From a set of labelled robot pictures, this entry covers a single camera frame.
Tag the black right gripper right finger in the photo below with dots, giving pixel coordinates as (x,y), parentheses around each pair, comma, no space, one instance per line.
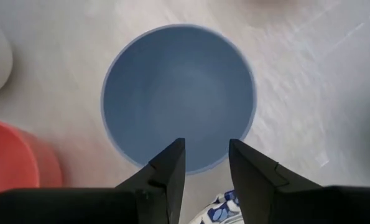
(265,199)

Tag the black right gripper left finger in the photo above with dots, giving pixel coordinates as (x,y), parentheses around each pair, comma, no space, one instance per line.
(160,199)

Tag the red bowl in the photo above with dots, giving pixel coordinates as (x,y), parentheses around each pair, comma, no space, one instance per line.
(10,155)

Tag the blue patterned paper bowl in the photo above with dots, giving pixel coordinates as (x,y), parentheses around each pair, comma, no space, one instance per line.
(219,211)

